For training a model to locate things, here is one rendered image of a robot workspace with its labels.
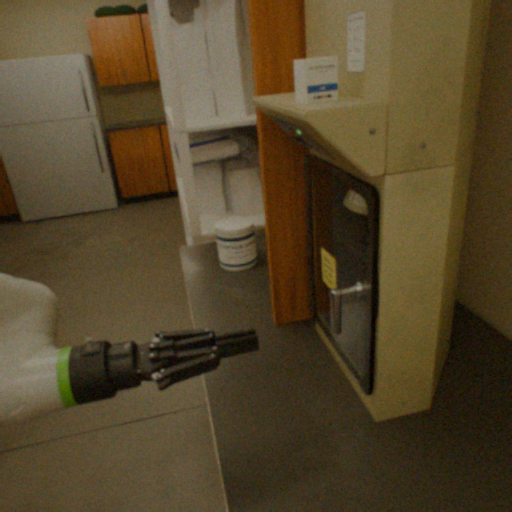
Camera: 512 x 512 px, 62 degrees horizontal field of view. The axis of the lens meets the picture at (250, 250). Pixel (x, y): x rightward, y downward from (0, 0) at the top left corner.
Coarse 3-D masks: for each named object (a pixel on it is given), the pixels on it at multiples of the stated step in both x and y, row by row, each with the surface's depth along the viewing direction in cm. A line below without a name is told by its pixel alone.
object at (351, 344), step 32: (320, 160) 82; (320, 192) 85; (352, 192) 70; (320, 224) 88; (352, 224) 72; (320, 256) 91; (352, 256) 74; (320, 288) 95; (320, 320) 99; (352, 320) 79; (352, 352) 82
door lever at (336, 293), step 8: (336, 288) 73; (344, 288) 73; (352, 288) 73; (360, 288) 72; (336, 296) 72; (360, 296) 73; (336, 304) 73; (336, 312) 74; (336, 320) 74; (336, 328) 75
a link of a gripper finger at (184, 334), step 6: (180, 330) 75; (186, 330) 75; (192, 330) 75; (198, 330) 75; (204, 330) 74; (156, 336) 75; (168, 336) 74; (174, 336) 74; (180, 336) 74; (186, 336) 74; (192, 336) 74; (198, 336) 75
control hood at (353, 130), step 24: (264, 96) 82; (288, 96) 77; (288, 120) 68; (312, 120) 55; (336, 120) 56; (360, 120) 57; (384, 120) 58; (336, 144) 57; (360, 144) 58; (384, 144) 59; (360, 168) 60
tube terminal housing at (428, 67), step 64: (320, 0) 72; (384, 0) 54; (448, 0) 53; (384, 64) 56; (448, 64) 56; (448, 128) 60; (384, 192) 62; (448, 192) 64; (384, 256) 66; (448, 256) 72; (384, 320) 71; (448, 320) 86; (384, 384) 76
